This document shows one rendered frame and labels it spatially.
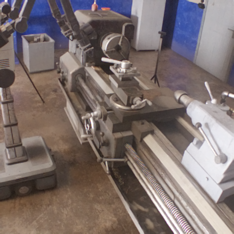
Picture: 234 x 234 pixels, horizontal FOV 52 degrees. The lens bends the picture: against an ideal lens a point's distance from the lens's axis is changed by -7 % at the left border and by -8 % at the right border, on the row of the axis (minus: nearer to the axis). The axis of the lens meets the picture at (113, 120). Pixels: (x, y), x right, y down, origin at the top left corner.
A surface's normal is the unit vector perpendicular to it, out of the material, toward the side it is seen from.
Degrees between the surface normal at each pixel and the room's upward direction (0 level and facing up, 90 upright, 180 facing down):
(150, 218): 0
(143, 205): 0
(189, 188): 36
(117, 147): 90
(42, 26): 90
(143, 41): 90
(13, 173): 0
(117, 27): 90
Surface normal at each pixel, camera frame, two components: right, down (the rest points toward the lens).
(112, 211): 0.08, -0.84
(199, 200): -0.47, -0.59
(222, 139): -0.90, 0.03
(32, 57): 0.47, 0.51
